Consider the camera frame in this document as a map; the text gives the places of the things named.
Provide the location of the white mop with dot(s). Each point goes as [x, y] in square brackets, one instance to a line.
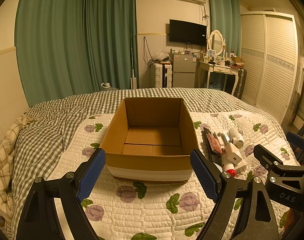
[132, 75]

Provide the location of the black television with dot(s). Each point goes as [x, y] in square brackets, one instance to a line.
[187, 32]

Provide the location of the white louvered wardrobe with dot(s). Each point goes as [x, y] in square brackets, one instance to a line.
[269, 67]

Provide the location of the white square charger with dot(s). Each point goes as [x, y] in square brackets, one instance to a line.
[233, 155]

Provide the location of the cream plaid blanket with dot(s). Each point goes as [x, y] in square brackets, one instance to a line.
[2, 167]

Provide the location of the white dressing table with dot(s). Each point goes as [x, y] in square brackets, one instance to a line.
[217, 68]

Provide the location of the clear plastic bag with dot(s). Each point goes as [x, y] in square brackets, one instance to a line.
[162, 56]

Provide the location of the brown cardboard box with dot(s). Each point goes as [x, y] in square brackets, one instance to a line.
[152, 160]

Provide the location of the white handheld dryer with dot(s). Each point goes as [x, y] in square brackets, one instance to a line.
[235, 135]

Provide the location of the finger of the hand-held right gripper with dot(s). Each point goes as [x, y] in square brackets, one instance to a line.
[297, 140]
[265, 155]

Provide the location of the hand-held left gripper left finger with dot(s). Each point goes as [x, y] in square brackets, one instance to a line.
[92, 172]

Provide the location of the white suitcase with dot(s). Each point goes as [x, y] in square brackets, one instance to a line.
[160, 76]

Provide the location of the white tube with red cap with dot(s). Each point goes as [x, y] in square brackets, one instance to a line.
[229, 171]

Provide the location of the grey checked blanket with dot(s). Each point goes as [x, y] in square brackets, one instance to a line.
[42, 142]

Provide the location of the narrow green curtain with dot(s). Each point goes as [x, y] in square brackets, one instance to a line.
[224, 17]

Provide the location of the white slim charger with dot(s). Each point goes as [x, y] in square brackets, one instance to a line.
[242, 166]

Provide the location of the dark suitcase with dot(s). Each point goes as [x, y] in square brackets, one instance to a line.
[241, 82]

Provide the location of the clear water jug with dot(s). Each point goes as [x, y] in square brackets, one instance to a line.
[108, 86]

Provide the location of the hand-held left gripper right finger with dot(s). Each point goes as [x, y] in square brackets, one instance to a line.
[204, 175]

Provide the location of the reddish brown wallet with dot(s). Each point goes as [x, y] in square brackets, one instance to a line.
[214, 143]

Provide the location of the small brown box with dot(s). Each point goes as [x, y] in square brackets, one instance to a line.
[238, 60]

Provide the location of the small photo frame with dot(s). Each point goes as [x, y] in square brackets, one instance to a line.
[212, 54]

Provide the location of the white oval mirror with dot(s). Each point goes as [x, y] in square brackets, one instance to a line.
[215, 42]

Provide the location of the grey fridge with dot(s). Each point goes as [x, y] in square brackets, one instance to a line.
[183, 70]

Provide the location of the white floral quilt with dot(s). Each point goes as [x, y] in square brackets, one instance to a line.
[142, 217]

